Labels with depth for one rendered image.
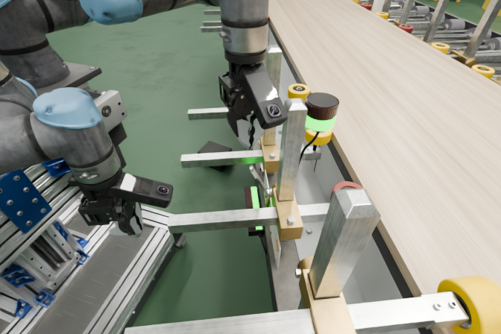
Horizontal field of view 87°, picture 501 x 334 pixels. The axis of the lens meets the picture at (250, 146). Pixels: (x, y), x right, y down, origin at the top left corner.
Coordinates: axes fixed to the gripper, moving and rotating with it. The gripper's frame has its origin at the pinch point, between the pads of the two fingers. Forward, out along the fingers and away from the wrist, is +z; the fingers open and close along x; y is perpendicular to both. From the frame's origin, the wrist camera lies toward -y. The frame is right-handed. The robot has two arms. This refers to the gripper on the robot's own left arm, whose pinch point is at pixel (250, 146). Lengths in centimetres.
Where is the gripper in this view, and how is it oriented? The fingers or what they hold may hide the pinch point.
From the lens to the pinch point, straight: 56.5
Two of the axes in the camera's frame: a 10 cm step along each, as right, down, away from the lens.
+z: 0.0, 7.7, 6.4
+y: -4.3, -5.8, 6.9
